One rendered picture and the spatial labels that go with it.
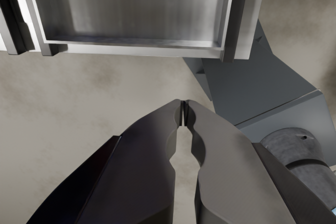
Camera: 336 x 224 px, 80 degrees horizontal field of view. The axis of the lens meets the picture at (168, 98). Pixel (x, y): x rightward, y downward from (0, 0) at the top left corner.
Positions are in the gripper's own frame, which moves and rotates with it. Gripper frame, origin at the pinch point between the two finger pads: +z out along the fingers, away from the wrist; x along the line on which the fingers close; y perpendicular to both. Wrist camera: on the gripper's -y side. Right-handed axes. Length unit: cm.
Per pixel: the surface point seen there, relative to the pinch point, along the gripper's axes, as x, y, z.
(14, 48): -26.1, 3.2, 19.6
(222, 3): 5.5, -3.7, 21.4
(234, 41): 7.7, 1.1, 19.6
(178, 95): 1, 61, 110
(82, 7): -14.9, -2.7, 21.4
